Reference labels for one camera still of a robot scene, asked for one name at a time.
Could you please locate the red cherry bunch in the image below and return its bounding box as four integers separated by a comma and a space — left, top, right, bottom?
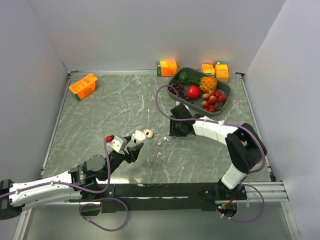
201, 90, 226, 113

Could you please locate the green leafy sprig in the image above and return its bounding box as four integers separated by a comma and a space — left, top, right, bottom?
186, 74, 201, 86

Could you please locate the beige earbud charging case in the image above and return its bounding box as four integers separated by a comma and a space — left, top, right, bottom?
143, 129, 154, 139

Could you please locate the red apple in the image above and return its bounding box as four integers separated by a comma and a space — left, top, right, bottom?
186, 85, 201, 100

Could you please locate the green lime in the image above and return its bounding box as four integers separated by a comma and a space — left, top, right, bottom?
178, 71, 189, 83

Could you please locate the orange spiky fruit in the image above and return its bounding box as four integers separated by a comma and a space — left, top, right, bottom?
199, 76, 218, 93

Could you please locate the white earbud charging case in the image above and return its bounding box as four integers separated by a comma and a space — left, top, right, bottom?
131, 130, 146, 144

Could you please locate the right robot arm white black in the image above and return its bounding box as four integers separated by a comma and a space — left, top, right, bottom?
169, 104, 267, 200

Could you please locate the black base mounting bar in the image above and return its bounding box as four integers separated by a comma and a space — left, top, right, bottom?
71, 182, 247, 213

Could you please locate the dark grey fruit tray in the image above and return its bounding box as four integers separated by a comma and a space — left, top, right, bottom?
167, 67, 231, 117

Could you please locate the orange juice carton left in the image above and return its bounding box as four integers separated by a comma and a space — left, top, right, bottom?
68, 73, 98, 101

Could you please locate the orange juice carton centre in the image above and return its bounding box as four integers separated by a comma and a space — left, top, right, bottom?
156, 61, 178, 77

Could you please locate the purple grape bunch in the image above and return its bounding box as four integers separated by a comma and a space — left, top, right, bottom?
168, 82, 193, 104

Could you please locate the orange juice carton right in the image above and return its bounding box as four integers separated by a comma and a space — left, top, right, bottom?
214, 61, 229, 82

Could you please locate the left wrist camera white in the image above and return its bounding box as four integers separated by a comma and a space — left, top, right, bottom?
107, 136, 128, 154

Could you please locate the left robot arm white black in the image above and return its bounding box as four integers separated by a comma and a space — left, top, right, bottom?
0, 135, 144, 220

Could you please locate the orange juice carton lying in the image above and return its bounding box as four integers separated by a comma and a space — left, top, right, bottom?
201, 63, 216, 77

